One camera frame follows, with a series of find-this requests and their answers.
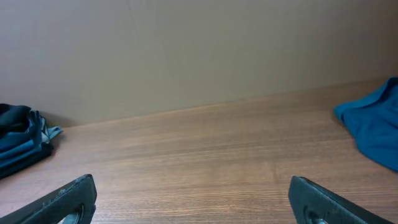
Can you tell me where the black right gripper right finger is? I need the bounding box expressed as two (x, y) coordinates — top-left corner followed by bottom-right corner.
(288, 176), (393, 224)

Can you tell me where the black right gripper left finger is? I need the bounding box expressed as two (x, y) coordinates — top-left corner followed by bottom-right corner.
(1, 174), (97, 224)

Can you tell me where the teal blue polo shirt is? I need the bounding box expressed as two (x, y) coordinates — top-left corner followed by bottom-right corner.
(334, 77), (397, 172)

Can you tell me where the light grey folded garment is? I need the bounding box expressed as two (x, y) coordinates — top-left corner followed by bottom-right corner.
(40, 118), (62, 144)

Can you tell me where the navy folded garment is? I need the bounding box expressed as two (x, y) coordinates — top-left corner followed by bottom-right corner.
(1, 111), (54, 179)

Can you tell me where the black folded garment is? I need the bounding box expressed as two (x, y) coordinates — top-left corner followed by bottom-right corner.
(1, 103), (31, 135)

